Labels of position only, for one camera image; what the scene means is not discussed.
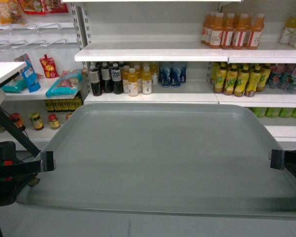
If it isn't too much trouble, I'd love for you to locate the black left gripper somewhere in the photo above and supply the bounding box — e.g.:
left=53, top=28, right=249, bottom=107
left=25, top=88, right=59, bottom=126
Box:
left=0, top=141, right=56, bottom=206

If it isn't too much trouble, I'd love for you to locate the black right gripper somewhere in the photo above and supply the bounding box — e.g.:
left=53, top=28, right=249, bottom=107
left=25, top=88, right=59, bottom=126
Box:
left=268, top=149, right=296, bottom=178

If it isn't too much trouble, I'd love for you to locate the silver grey rectangular tray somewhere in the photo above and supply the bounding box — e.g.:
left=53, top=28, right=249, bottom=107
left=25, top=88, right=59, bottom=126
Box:
left=17, top=103, right=296, bottom=219

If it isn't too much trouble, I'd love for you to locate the white checkout counter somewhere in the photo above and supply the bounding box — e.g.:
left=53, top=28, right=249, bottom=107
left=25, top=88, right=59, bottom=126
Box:
left=0, top=62, right=26, bottom=84

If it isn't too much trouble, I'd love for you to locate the teal snack bag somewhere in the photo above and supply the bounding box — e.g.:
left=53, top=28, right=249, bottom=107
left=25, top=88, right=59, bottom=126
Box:
left=45, top=69, right=83, bottom=97

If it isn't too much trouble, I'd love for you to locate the red pouch snack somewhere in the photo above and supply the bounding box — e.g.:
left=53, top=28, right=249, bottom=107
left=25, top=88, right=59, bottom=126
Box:
left=39, top=54, right=59, bottom=79

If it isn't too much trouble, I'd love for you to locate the dark soy sauce bottle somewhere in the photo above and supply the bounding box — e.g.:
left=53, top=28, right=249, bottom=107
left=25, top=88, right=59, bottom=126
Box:
left=89, top=65, right=102, bottom=96

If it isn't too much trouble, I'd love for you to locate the yellow juice bottle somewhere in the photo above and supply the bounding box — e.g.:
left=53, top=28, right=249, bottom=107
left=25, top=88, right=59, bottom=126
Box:
left=128, top=68, right=139, bottom=97

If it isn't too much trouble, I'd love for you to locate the orange juice bottle front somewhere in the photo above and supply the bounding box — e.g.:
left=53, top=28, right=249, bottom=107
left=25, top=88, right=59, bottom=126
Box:
left=209, top=13, right=223, bottom=49

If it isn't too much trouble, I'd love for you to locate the yellow hanging snack bag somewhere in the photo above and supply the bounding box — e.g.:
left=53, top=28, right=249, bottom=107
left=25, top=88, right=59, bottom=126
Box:
left=0, top=0, right=24, bottom=25

